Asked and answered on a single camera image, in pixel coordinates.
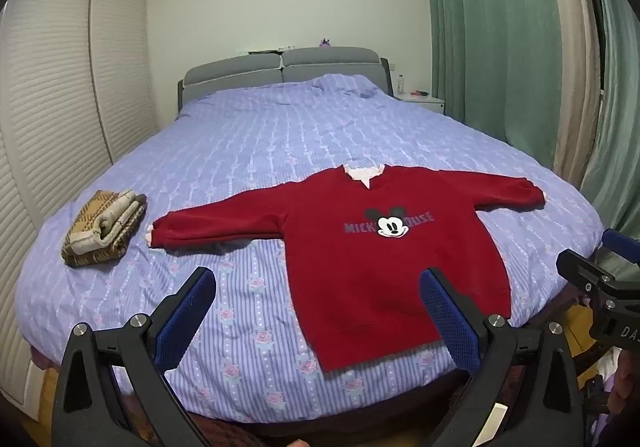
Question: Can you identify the white nightstand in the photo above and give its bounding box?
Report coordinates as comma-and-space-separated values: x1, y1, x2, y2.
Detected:
397, 93, 446, 116

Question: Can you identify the beige curtain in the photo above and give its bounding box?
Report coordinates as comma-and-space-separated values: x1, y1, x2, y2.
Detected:
537, 0, 604, 188

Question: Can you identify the white louvered wardrobe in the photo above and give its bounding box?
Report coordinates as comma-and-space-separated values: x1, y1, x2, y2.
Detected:
0, 0, 157, 409

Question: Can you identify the folded brown plaid garment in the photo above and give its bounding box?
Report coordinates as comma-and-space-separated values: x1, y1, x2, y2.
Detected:
61, 189, 148, 269

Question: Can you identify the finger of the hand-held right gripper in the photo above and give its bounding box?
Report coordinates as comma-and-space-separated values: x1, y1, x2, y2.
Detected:
601, 228, 640, 262
556, 249, 620, 300

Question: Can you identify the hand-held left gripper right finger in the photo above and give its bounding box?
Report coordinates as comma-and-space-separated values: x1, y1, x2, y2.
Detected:
419, 268, 585, 447

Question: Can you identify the bed with purple floral sheet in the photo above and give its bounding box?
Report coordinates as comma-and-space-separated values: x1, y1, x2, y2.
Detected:
15, 72, 606, 428

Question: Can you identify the green curtain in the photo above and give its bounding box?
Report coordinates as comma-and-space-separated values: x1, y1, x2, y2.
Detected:
581, 0, 640, 234
419, 0, 566, 168

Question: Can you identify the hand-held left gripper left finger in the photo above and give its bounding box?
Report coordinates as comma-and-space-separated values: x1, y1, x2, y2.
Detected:
51, 267, 217, 447

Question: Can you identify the red sweater with cartoon print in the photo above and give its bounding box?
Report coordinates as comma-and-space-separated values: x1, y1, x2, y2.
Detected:
145, 165, 546, 374

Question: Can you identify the grey padded headboard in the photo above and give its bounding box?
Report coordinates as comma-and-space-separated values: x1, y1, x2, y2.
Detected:
177, 47, 391, 120

